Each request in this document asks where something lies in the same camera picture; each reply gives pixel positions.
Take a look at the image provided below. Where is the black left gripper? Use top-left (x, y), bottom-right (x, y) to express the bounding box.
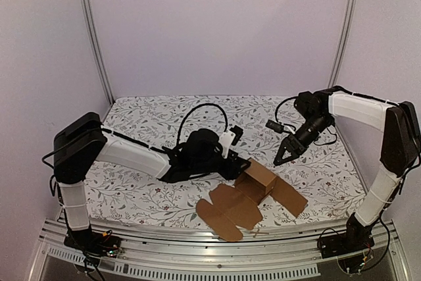
top-left (191, 151), bottom-right (251, 180)

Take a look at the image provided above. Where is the brown cardboard box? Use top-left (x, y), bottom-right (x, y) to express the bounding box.
top-left (196, 159), bottom-right (308, 242)

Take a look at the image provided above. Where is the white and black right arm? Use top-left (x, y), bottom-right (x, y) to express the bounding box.
top-left (274, 86), bottom-right (420, 258)

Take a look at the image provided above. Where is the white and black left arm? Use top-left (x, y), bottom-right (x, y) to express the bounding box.
top-left (41, 112), bottom-right (251, 257)

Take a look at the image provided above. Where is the floral patterned table mat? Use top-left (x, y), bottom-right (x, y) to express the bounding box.
top-left (84, 95), bottom-right (365, 229)

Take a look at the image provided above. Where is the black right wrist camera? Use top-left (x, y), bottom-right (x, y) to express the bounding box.
top-left (265, 120), bottom-right (296, 134)

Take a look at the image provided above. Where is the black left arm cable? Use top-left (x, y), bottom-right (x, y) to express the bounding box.
top-left (176, 103), bottom-right (230, 150)

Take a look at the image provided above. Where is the right aluminium frame post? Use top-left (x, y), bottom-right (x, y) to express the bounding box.
top-left (328, 0), bottom-right (357, 88)

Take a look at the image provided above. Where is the aluminium frame post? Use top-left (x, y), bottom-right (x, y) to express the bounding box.
top-left (328, 0), bottom-right (357, 88)
top-left (80, 0), bottom-right (115, 106)

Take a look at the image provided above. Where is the aluminium front rail base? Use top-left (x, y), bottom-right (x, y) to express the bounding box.
top-left (27, 219), bottom-right (414, 280)

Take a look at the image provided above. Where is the left aluminium frame post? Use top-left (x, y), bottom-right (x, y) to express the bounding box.
top-left (80, 0), bottom-right (115, 106)

